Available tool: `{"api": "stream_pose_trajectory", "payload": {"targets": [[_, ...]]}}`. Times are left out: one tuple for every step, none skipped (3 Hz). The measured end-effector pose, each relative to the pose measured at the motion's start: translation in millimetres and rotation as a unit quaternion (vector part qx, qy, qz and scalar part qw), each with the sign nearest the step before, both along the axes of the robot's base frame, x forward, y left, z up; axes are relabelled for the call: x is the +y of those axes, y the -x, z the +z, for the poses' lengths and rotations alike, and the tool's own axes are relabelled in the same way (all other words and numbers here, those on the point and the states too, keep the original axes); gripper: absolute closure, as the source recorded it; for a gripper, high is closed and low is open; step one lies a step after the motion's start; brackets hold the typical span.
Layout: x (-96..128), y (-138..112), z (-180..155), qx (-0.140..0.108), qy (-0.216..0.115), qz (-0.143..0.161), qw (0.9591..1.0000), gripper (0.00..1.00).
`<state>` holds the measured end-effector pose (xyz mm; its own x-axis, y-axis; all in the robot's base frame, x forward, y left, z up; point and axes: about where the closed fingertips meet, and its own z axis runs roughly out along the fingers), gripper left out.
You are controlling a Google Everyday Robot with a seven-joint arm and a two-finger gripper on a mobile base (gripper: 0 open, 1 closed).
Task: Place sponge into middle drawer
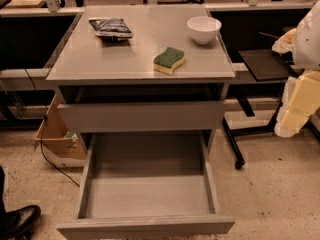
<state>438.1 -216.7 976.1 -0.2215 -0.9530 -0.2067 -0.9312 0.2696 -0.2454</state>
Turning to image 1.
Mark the black tray stand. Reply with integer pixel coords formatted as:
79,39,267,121
221,48,320,171

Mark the white bowl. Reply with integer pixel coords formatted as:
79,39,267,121
187,16,222,44

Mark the black shoe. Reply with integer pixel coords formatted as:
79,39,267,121
0,205,41,240

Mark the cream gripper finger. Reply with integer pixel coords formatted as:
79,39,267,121
274,71,320,138
272,28,296,54

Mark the open grey drawer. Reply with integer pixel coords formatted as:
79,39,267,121
57,132,234,240

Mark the dark snack bag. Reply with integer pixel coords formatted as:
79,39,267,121
89,18,134,40

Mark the grey drawer cabinet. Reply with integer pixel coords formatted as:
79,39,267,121
47,5,235,148

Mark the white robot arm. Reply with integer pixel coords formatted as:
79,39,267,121
272,1,320,138

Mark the cardboard box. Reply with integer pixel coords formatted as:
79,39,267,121
35,96,86,168

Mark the green and yellow sponge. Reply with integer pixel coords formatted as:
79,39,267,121
153,47,185,75

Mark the black cable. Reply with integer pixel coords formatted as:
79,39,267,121
23,68,81,188

